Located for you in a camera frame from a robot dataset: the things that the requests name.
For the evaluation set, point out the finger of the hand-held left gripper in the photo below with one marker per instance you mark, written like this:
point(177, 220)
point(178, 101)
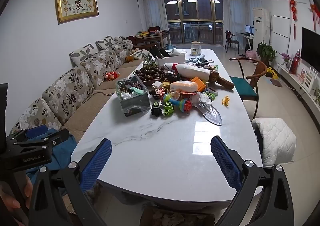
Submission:
point(56, 138)
point(36, 131)

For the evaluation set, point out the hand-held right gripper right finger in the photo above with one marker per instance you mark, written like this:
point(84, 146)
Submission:
point(226, 163)

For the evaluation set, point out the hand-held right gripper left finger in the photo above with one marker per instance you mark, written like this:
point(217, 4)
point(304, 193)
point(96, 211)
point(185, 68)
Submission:
point(96, 166)

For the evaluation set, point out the silver toy sword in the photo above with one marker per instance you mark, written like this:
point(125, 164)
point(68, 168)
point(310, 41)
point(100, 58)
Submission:
point(210, 113)

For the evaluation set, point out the yellow toy robot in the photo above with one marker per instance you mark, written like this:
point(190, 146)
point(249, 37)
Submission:
point(225, 101)

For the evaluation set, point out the small green toy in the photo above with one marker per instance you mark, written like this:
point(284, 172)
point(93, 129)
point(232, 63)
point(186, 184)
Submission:
point(212, 95)

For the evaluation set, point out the colourful rattle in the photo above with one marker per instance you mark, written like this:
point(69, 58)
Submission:
point(183, 104)

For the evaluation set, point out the green toy truck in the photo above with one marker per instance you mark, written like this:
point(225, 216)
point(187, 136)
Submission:
point(162, 110)

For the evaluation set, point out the orange box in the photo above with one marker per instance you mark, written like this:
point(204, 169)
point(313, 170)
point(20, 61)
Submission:
point(200, 82)

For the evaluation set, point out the green alien toy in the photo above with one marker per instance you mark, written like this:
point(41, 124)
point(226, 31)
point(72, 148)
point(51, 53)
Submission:
point(168, 98)

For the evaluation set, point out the orange white wipes packet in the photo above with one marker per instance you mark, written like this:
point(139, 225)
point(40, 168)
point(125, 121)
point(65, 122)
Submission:
point(183, 86)

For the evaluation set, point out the person's left hand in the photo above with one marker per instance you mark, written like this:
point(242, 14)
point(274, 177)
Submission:
point(10, 203)

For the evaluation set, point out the blue cloth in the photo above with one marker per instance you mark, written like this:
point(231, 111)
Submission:
point(62, 152)

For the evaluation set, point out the floral fabric sofa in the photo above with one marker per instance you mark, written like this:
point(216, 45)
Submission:
point(75, 91)

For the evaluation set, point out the white quilted chair cushion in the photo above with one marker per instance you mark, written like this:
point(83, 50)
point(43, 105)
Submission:
point(273, 141)

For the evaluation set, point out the grey bin with clear bag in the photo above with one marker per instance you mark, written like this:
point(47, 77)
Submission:
point(132, 101)

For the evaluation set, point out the wooden chair teal seat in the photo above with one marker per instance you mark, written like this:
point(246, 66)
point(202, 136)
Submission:
point(243, 88)

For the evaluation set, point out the grey floral throw pillow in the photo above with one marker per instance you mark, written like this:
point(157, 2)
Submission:
point(141, 53)
point(82, 54)
point(119, 39)
point(105, 42)

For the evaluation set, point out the brown floor mat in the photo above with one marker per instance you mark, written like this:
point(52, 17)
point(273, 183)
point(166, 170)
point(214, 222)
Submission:
point(276, 82)

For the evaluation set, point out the cartoon figure toy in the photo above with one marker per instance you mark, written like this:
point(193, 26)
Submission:
point(158, 93)

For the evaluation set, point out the colourful flat packet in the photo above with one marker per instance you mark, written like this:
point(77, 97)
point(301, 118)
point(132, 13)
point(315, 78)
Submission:
point(207, 67)

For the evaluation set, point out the white red plush toy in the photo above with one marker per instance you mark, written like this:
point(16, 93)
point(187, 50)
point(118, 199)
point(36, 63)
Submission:
point(190, 72)

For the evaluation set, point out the yellow toy excavator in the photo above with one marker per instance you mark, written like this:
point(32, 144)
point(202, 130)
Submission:
point(272, 72)

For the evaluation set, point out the black toy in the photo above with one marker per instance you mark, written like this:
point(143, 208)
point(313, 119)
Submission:
point(172, 77)

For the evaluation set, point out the white block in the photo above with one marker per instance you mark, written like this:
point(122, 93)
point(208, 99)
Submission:
point(157, 84)

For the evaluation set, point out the tray of dark chestnuts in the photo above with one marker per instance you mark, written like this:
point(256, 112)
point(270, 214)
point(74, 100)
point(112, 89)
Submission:
point(150, 73)

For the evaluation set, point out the brown plush toy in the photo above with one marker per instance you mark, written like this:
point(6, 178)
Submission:
point(129, 59)

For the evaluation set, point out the white television cabinet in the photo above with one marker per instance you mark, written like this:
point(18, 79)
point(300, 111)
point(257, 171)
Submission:
point(295, 78)

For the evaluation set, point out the small green plant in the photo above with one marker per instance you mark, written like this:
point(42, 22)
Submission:
point(317, 98)

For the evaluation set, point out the pink basket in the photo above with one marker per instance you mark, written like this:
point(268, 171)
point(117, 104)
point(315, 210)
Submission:
point(251, 54)

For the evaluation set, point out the white storage box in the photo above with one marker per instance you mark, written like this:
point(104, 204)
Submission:
point(170, 61)

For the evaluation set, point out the green glass jar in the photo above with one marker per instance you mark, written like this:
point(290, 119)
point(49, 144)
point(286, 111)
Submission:
point(149, 62)

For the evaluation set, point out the glass jar with lid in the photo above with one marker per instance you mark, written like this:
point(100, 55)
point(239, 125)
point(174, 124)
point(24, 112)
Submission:
point(196, 49)

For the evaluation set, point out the large green potted plant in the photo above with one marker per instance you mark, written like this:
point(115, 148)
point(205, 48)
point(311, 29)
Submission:
point(266, 52)

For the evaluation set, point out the white slotted rack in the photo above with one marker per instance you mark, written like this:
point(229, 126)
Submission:
point(312, 80)

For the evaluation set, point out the purple potted flower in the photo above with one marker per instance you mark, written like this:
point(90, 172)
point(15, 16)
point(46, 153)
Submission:
point(285, 58)

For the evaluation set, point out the red fire extinguisher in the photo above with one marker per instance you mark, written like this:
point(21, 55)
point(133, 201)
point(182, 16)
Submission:
point(295, 63)

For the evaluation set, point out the black metal chair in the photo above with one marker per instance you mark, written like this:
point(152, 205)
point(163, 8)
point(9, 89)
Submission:
point(231, 40)

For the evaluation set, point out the white computer desk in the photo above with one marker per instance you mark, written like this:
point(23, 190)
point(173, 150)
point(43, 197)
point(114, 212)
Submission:
point(243, 37)

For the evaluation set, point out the black remote control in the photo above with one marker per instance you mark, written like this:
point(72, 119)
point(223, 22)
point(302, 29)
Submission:
point(155, 52)
point(163, 52)

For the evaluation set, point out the gold framed calligraphy picture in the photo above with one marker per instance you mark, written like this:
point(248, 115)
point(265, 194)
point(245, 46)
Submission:
point(76, 7)

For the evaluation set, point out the computer monitor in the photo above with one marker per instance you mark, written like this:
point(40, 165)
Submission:
point(247, 29)
point(252, 30)

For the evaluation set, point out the brown wooden desk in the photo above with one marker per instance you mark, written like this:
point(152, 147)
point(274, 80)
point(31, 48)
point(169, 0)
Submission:
point(152, 38)

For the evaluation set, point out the white floor air conditioner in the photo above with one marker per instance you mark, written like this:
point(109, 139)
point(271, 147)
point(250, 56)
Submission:
point(261, 28)

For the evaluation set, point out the black television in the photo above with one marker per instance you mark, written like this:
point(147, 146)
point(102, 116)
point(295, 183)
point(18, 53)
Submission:
point(311, 45)

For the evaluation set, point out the red chair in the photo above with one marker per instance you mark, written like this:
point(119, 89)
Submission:
point(153, 28)

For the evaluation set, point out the white curtain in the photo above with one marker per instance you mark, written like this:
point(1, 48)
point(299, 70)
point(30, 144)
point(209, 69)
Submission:
point(237, 15)
point(152, 13)

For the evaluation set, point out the gold framed window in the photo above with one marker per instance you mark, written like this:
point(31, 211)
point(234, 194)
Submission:
point(192, 15)

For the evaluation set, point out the red knot hanging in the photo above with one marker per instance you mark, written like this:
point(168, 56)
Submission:
point(293, 5)

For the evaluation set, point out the red wall decoration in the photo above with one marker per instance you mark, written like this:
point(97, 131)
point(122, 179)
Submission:
point(315, 14)

